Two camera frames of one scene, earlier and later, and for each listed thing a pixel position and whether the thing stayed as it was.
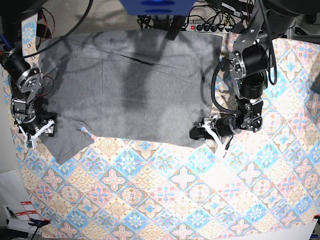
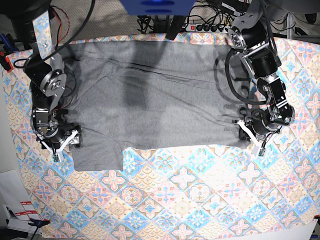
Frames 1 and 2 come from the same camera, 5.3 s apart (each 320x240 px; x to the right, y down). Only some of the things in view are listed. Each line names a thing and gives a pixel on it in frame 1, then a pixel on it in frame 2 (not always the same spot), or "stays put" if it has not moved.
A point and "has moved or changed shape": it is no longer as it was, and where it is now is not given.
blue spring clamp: [39, 223] stays put
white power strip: [223, 28] stays put
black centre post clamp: [175, 27] stays put
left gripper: [35, 123] → [55, 140]
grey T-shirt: [151, 86] has moved or changed shape
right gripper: [226, 126] → [261, 126]
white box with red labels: [19, 221] stays put
